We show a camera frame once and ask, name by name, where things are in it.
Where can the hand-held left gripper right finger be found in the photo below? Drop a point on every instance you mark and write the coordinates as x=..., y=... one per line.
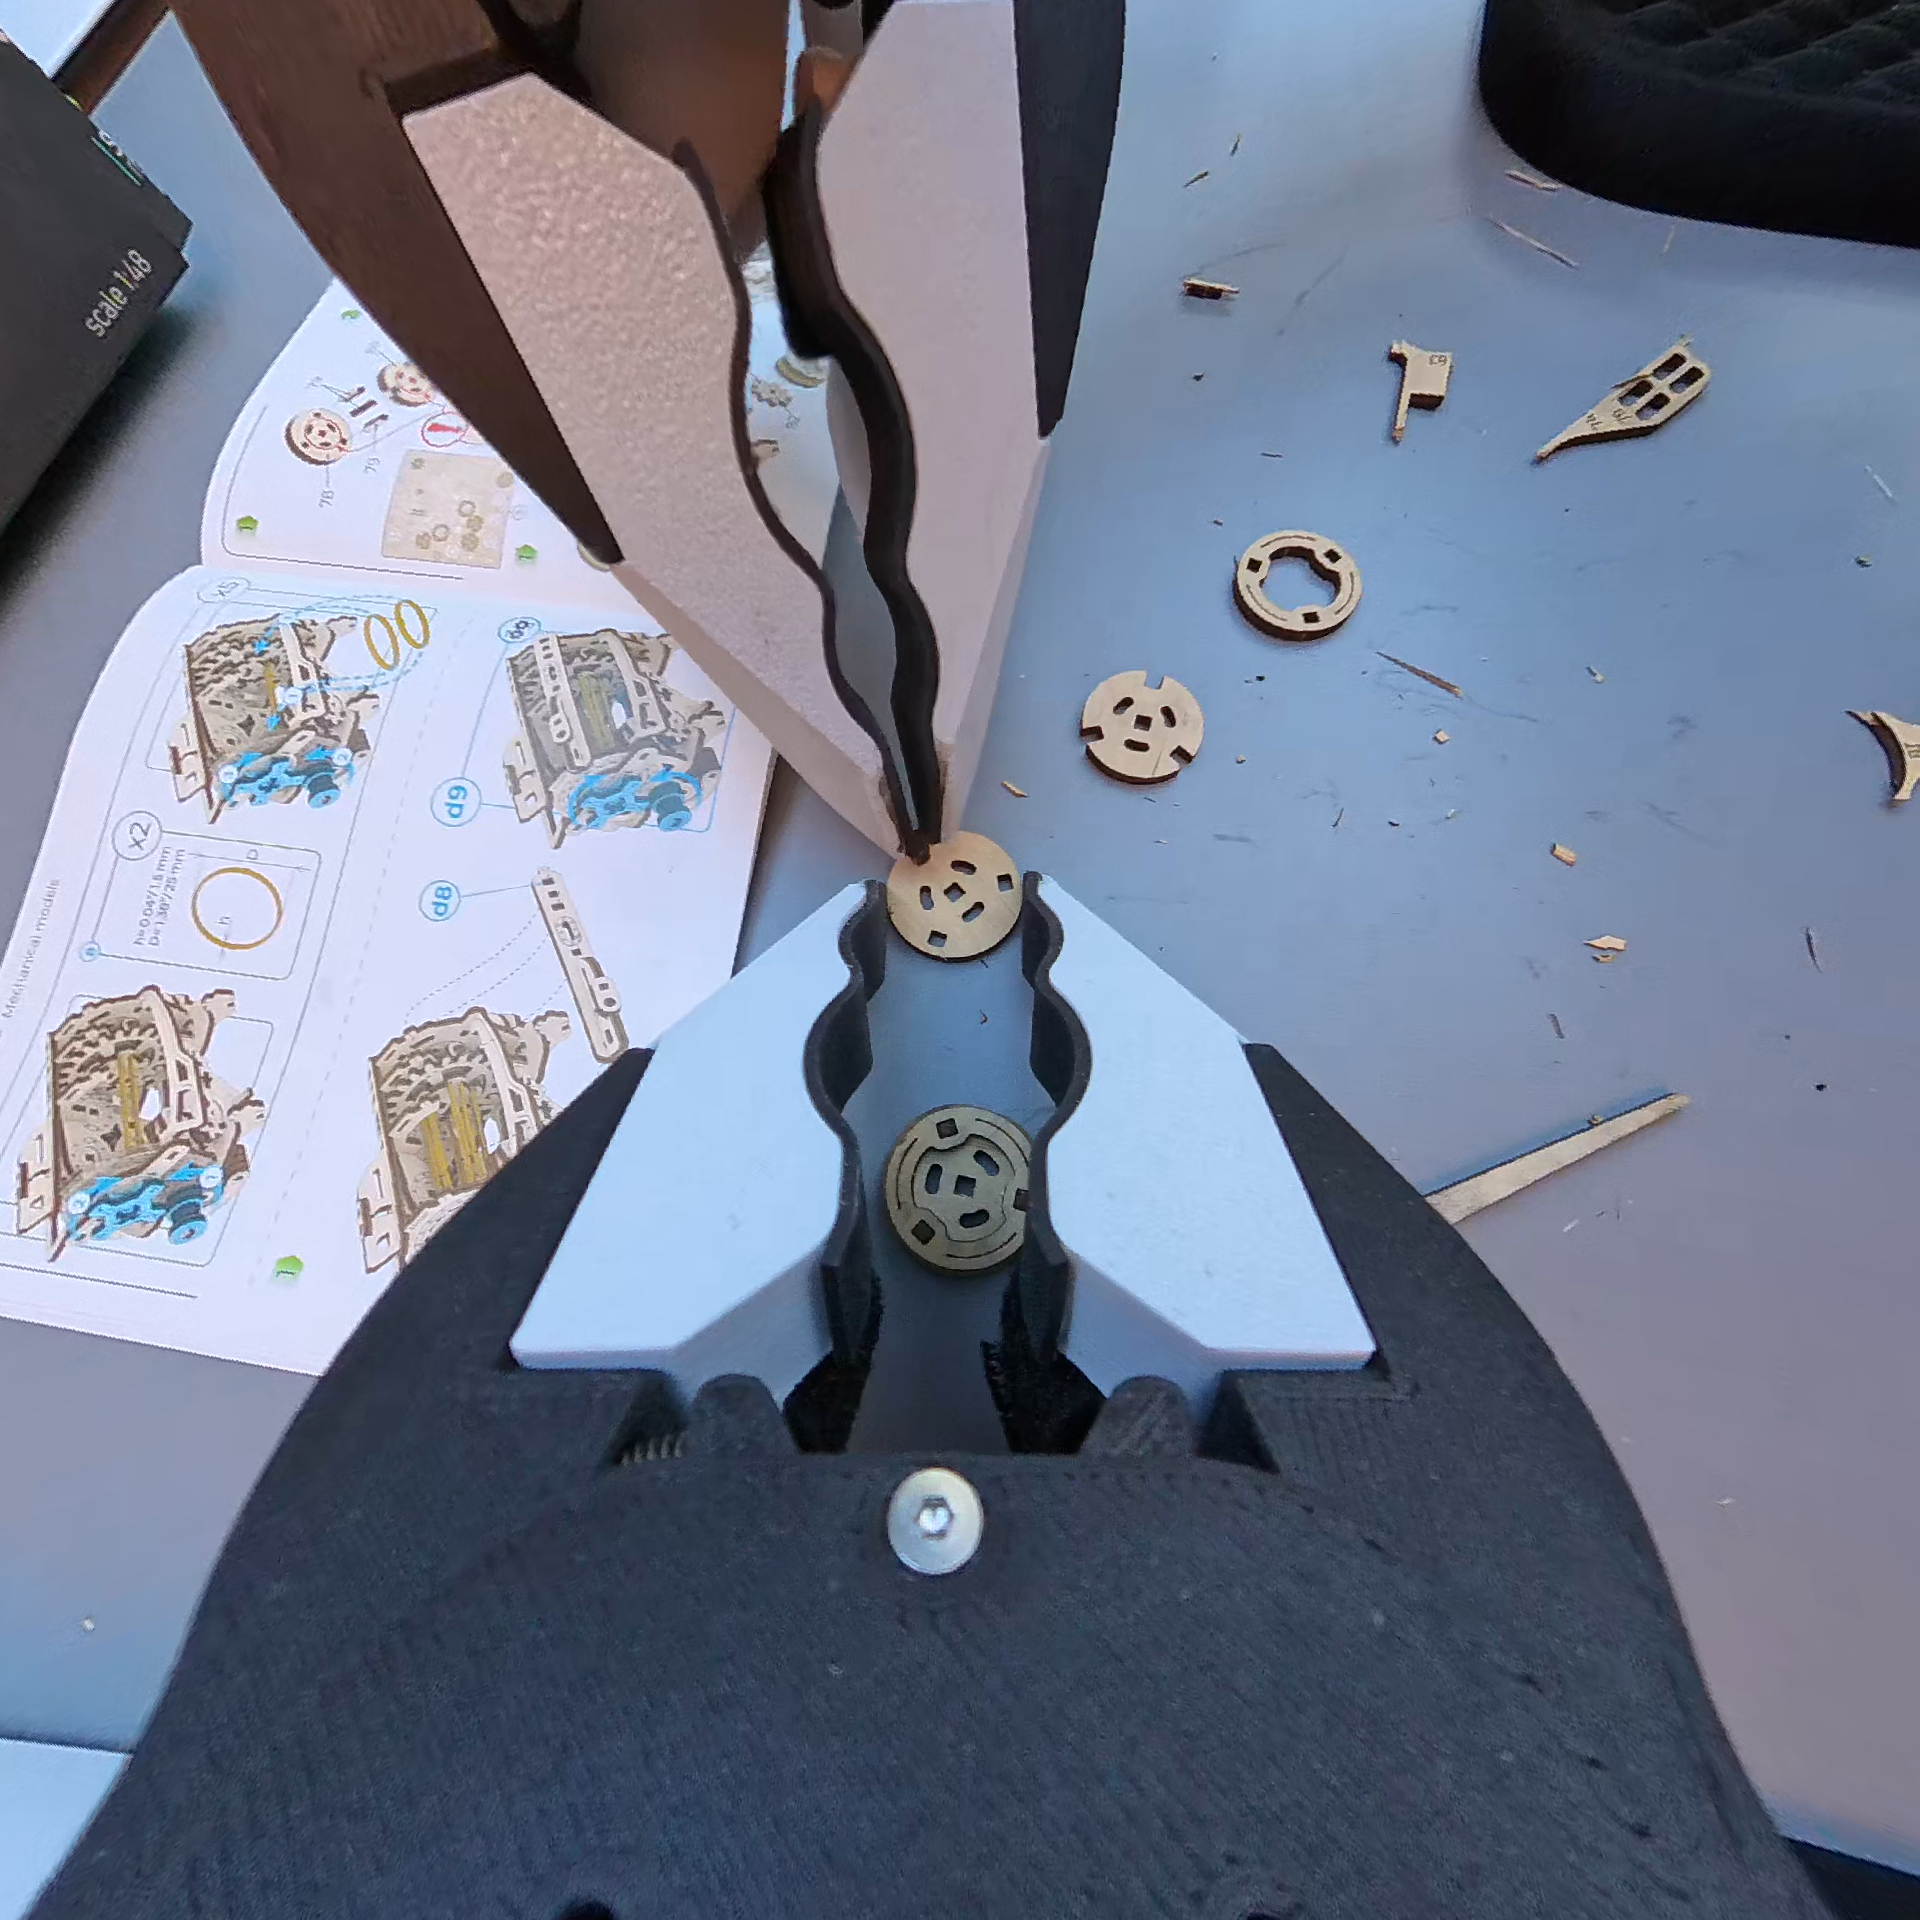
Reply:
x=1184, y=1200

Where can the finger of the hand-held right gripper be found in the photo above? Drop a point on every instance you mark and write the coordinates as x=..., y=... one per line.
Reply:
x=945, y=375
x=599, y=346

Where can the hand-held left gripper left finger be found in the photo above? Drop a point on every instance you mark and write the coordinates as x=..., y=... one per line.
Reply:
x=705, y=1200

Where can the round wooden disc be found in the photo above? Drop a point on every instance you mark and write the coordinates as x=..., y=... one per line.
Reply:
x=960, y=900

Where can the small wooden gear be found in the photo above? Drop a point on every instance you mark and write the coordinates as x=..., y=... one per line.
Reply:
x=771, y=394

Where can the wooden wheel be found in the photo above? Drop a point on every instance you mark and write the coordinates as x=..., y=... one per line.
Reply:
x=918, y=1200

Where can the brown wooden board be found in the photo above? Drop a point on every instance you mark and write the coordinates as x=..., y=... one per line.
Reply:
x=129, y=38

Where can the black model kit box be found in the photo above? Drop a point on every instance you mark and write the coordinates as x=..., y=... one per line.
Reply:
x=76, y=271

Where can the slotted wooden disc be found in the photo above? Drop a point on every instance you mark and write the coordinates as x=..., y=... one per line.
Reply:
x=1110, y=705

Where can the thin wooden stick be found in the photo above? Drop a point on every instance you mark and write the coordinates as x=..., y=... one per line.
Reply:
x=1559, y=1155

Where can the illustrated instruction booklet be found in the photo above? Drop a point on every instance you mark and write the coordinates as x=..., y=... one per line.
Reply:
x=375, y=900

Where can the small flag-shaped wood piece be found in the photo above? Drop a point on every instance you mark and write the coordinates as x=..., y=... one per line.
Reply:
x=1418, y=375

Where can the scattered wood splinters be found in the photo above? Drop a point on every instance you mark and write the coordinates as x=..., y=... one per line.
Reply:
x=1606, y=946

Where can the wooden window-shaped piece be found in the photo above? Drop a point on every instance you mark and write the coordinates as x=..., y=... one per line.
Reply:
x=1588, y=426

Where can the black cushioned wrist rest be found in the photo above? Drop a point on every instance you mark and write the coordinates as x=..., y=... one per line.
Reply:
x=1723, y=105

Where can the curved pointed wood piece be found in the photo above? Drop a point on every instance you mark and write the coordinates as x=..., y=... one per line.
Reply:
x=1902, y=751

